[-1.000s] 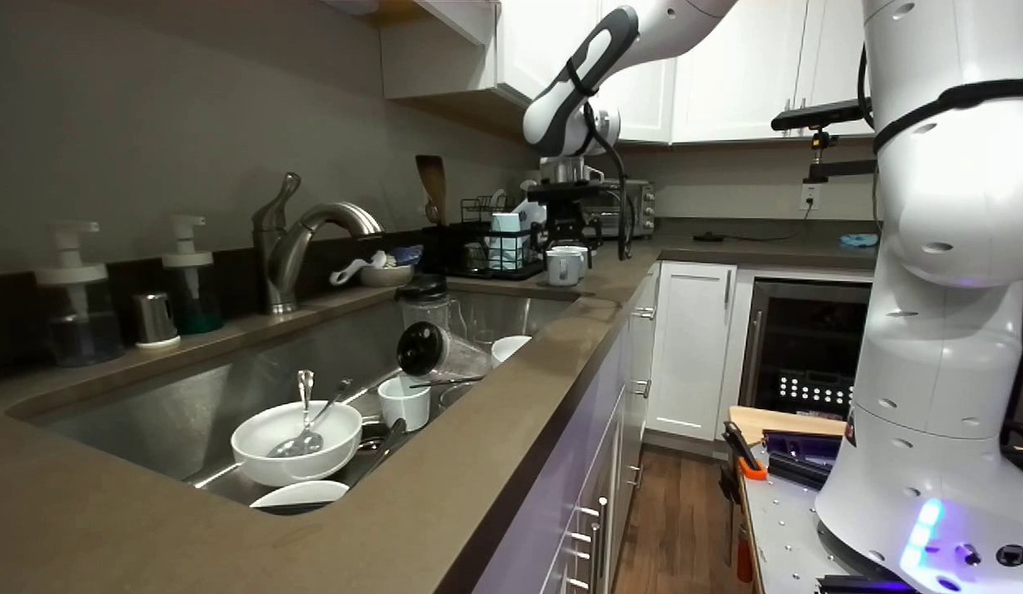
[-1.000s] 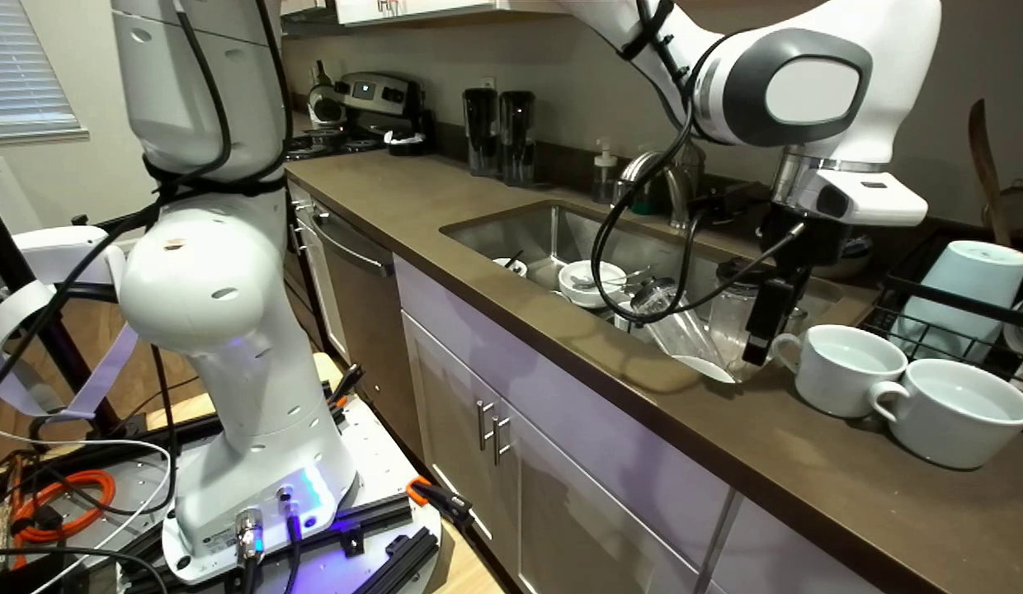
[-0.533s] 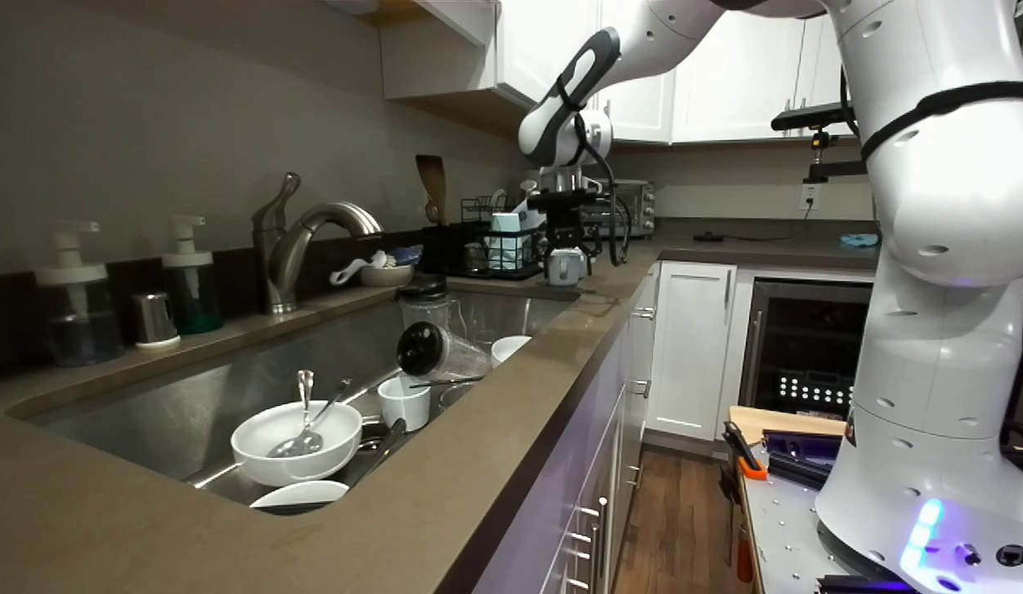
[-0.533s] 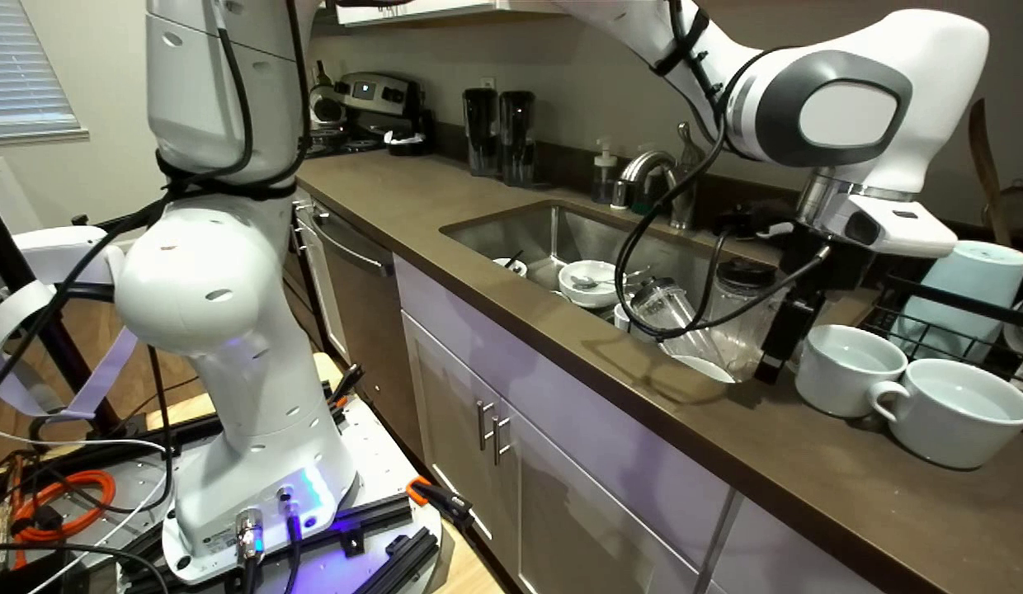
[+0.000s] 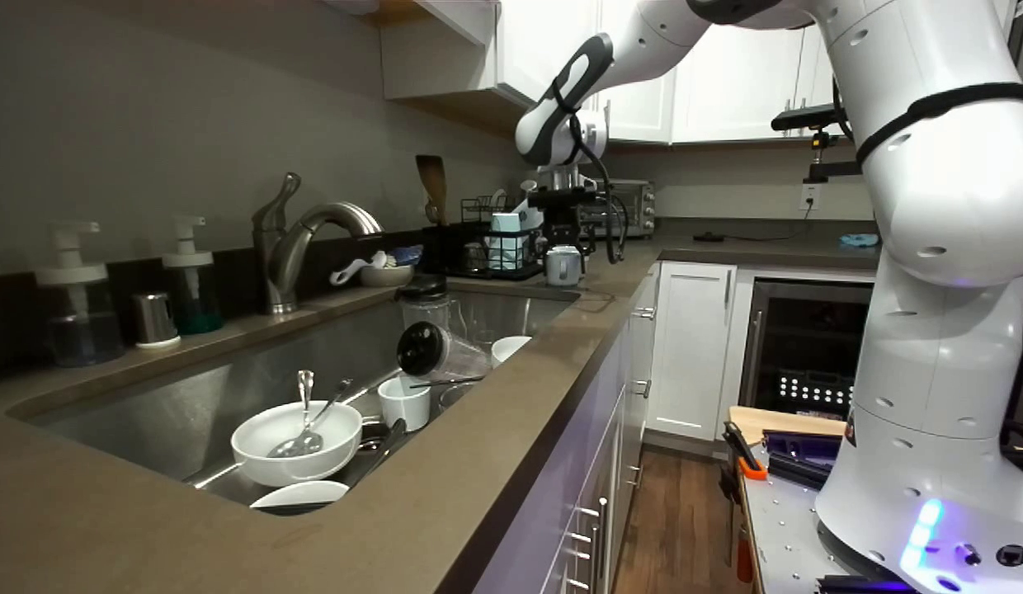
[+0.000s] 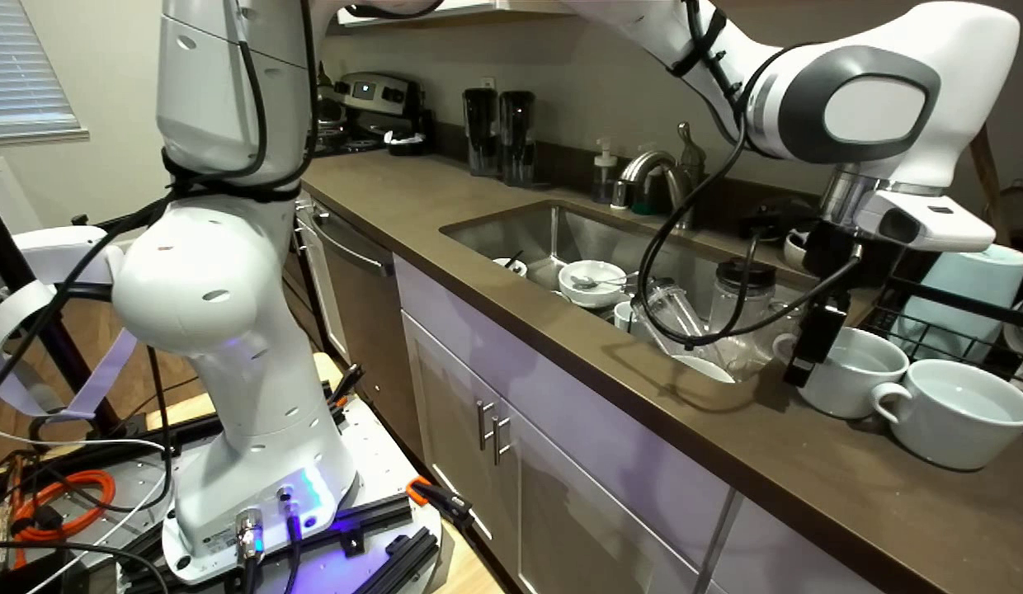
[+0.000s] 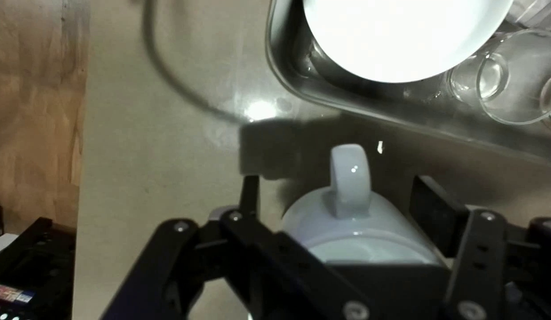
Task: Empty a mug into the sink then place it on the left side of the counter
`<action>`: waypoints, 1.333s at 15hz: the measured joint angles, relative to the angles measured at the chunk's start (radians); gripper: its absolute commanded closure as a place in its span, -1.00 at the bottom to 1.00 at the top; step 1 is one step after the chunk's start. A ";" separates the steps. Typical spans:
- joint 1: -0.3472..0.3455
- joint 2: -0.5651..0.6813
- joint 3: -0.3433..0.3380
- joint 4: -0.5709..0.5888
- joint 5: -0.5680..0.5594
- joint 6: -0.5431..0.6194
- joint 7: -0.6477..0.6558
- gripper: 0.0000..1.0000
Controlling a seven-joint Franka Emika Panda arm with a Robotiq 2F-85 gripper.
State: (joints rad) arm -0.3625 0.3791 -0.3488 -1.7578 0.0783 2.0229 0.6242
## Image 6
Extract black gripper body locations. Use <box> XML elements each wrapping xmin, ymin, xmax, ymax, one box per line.
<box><xmin>801</xmin><ymin>214</ymin><xmax>881</xmax><ymax>322</ymax></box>

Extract white ceramic mug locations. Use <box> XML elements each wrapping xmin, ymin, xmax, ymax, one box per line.
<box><xmin>799</xmin><ymin>324</ymin><xmax>913</xmax><ymax>423</ymax></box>
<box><xmin>871</xmin><ymin>356</ymin><xmax>1023</xmax><ymax>475</ymax></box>

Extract black round object in sink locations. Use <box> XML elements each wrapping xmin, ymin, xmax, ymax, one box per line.
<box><xmin>709</xmin><ymin>257</ymin><xmax>786</xmax><ymax>340</ymax></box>

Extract lavender counter cabinet fronts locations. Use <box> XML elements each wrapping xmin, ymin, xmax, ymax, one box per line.
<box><xmin>391</xmin><ymin>256</ymin><xmax>887</xmax><ymax>594</ymax></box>

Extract stainless steel sink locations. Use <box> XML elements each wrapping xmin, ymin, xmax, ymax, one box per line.
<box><xmin>440</xmin><ymin>199</ymin><xmax>821</xmax><ymax>416</ymax></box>

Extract white round plate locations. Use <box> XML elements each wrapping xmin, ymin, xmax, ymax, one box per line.
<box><xmin>640</xmin><ymin>310</ymin><xmax>746</xmax><ymax>390</ymax></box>

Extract light blue container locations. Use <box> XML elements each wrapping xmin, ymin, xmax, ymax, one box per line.
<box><xmin>894</xmin><ymin>241</ymin><xmax>1023</xmax><ymax>360</ymax></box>

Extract small white cup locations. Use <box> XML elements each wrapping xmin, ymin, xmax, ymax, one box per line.
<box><xmin>612</xmin><ymin>293</ymin><xmax>651</xmax><ymax>338</ymax></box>

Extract brushed metal faucet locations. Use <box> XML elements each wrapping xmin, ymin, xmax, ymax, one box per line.
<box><xmin>612</xmin><ymin>120</ymin><xmax>706</xmax><ymax>217</ymax></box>

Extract white ceramic bowl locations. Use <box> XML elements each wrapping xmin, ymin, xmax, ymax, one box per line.
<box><xmin>553</xmin><ymin>257</ymin><xmax>630</xmax><ymax>313</ymax></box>

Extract clear soap dispenser white pump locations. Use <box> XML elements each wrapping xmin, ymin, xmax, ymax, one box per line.
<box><xmin>590</xmin><ymin>137</ymin><xmax>624</xmax><ymax>210</ymax></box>

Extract black tall tumbler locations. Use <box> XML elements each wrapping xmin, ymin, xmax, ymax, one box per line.
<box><xmin>462</xmin><ymin>91</ymin><xmax>503</xmax><ymax>179</ymax></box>
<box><xmin>497</xmin><ymin>91</ymin><xmax>539</xmax><ymax>184</ymax></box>

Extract orange black hand tool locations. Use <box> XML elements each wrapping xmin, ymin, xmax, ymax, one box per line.
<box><xmin>407</xmin><ymin>472</ymin><xmax>476</xmax><ymax>534</ymax></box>

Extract white speckled robot table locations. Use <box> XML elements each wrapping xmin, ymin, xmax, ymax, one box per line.
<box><xmin>159</xmin><ymin>382</ymin><xmax>483</xmax><ymax>594</ymax></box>

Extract dark panel dishwasher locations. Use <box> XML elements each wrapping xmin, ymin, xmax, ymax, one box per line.
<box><xmin>295</xmin><ymin>190</ymin><xmax>427</xmax><ymax>460</ymax></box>

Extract silver black kitchen appliance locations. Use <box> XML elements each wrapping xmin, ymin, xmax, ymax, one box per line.
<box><xmin>314</xmin><ymin>69</ymin><xmax>440</xmax><ymax>159</ymax></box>

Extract white window blind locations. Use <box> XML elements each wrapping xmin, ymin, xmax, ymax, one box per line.
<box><xmin>0</xmin><ymin>0</ymin><xmax>94</xmax><ymax>146</ymax></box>

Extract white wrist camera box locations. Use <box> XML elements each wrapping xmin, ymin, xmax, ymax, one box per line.
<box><xmin>852</xmin><ymin>190</ymin><xmax>1000</xmax><ymax>256</ymax></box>

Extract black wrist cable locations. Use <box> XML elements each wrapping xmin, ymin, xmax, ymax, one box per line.
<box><xmin>630</xmin><ymin>0</ymin><xmax>867</xmax><ymax>350</ymax></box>

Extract black wire dish rack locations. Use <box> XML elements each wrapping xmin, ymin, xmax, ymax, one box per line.
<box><xmin>852</xmin><ymin>244</ymin><xmax>1023</xmax><ymax>390</ymax></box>

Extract orange cable coil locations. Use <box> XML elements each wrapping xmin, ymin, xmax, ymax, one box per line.
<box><xmin>11</xmin><ymin>465</ymin><xmax>119</xmax><ymax>542</ymax></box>

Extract white metal frame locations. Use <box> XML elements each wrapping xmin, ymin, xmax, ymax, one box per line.
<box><xmin>0</xmin><ymin>224</ymin><xmax>141</xmax><ymax>423</ymax></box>

